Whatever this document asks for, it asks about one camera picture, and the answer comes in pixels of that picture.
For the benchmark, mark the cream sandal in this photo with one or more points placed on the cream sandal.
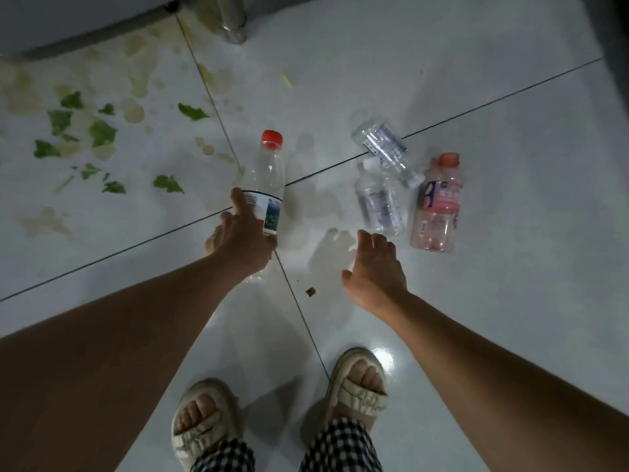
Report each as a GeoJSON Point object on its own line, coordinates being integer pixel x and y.
{"type": "Point", "coordinates": [361, 398]}
{"type": "Point", "coordinates": [196, 444]}

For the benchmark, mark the person's left foot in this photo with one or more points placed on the person's left foot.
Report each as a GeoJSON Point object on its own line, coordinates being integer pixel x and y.
{"type": "Point", "coordinates": [199, 411]}

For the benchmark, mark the person's right middle finger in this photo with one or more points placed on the person's right middle finger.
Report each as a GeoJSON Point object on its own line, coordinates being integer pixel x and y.
{"type": "Point", "coordinates": [379, 245]}

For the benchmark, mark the cream right sandal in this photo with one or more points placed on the cream right sandal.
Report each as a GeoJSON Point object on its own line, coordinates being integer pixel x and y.
{"type": "Point", "coordinates": [361, 398]}

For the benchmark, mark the clear plastic bottle white cap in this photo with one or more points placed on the clear plastic bottle white cap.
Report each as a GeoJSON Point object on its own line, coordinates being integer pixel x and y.
{"type": "Point", "coordinates": [379, 203]}
{"type": "Point", "coordinates": [386, 144]}

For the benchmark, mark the person's right forearm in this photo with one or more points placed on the person's right forearm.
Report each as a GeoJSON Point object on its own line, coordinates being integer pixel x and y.
{"type": "Point", "coordinates": [501, 398]}

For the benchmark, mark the person's left hand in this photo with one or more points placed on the person's left hand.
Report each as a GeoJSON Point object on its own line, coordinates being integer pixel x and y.
{"type": "Point", "coordinates": [243, 245]}

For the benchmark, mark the person's right hand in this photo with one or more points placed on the person's right hand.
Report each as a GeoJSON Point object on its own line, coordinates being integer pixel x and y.
{"type": "Point", "coordinates": [376, 280]}

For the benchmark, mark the person's right thumb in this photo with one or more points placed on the person's right thumb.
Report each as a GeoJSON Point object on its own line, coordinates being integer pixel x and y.
{"type": "Point", "coordinates": [349, 280]}

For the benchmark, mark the small yellow scrap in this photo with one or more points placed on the small yellow scrap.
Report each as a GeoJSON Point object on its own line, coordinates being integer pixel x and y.
{"type": "Point", "coordinates": [286, 80]}

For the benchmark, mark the black white checked trousers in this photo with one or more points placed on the black white checked trousers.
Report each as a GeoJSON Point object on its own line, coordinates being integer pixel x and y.
{"type": "Point", "coordinates": [341, 447]}

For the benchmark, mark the scattered green leaf scraps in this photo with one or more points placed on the scattered green leaf scraps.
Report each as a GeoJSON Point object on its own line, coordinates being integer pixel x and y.
{"type": "Point", "coordinates": [101, 133]}

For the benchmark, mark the cream left sandal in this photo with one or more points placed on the cream left sandal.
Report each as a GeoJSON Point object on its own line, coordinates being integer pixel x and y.
{"type": "Point", "coordinates": [196, 444]}

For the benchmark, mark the person's left forearm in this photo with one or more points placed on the person's left forearm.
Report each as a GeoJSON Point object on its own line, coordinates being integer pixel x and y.
{"type": "Point", "coordinates": [108, 368]}

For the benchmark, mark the person's foot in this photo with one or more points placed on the person's foot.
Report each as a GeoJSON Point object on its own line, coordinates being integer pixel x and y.
{"type": "Point", "coordinates": [366, 374]}
{"type": "Point", "coordinates": [199, 411]}

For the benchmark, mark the clear plastic bottle red cap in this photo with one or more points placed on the clear plastic bottle red cap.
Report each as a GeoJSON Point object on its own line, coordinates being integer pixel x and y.
{"type": "Point", "coordinates": [269, 176]}

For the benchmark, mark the person's right foot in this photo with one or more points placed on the person's right foot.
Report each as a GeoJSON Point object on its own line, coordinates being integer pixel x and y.
{"type": "Point", "coordinates": [366, 374]}

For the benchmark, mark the grey cabinet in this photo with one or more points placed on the grey cabinet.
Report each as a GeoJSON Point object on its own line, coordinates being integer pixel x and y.
{"type": "Point", "coordinates": [64, 19]}

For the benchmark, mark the pink plastic bottle orange cap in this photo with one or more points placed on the pink plastic bottle orange cap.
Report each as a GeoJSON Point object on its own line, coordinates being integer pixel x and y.
{"type": "Point", "coordinates": [439, 206]}

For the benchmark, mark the metal furniture leg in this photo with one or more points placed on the metal furniture leg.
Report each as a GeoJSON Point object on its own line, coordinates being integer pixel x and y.
{"type": "Point", "coordinates": [232, 17]}

